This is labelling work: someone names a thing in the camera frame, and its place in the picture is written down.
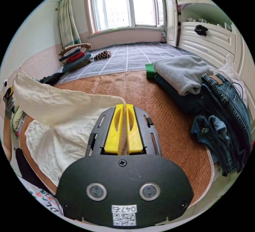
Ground pile of clothes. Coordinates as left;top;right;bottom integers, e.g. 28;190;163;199
145;55;254;177
58;43;94;73

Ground person's left forearm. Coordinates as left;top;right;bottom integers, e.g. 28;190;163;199
2;116;13;163

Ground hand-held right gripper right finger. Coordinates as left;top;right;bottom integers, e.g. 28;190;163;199
126;104;144;155

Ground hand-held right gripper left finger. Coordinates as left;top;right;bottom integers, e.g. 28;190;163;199
104;104;124;155

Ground pale green garment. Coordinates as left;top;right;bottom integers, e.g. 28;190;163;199
10;106;26;133

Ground striped brown garment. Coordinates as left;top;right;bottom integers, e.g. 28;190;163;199
93;50;112;61

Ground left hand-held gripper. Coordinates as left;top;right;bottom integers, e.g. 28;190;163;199
3;85;14;102

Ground white cupboard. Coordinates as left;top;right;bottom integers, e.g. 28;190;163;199
159;0;249;71

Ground clear plastic bag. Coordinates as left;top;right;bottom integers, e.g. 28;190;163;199
218;54;249;89

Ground black garment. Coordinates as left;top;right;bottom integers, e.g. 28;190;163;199
39;72;65;86

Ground person's body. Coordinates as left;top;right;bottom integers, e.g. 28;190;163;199
14;148;65;217

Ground beige shorts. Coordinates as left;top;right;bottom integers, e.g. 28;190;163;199
12;70;126;187

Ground window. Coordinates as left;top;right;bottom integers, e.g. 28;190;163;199
84;0;167;36

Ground bed with woven mat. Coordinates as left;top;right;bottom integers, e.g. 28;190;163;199
18;43;215;209

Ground person's left hand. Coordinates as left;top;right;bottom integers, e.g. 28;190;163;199
4;94;16;120

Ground green patterned curtain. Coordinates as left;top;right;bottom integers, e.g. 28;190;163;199
59;0;82;49

